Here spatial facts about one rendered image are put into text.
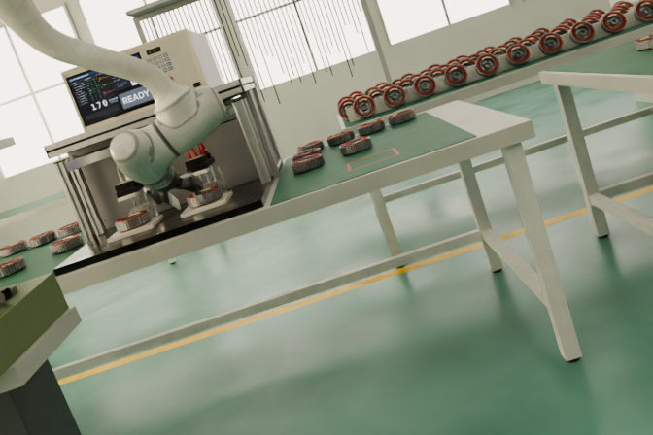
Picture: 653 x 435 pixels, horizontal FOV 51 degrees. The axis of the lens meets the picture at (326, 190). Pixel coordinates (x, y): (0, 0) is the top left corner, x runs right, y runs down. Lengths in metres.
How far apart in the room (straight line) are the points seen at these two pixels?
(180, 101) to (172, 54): 0.69
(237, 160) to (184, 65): 0.38
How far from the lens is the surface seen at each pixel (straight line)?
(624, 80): 2.26
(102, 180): 2.53
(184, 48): 2.30
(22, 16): 1.64
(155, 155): 1.64
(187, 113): 1.63
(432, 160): 1.91
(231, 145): 2.41
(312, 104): 8.54
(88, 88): 2.38
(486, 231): 2.93
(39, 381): 1.59
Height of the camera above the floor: 1.08
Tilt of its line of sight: 10 degrees down
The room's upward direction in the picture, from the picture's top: 19 degrees counter-clockwise
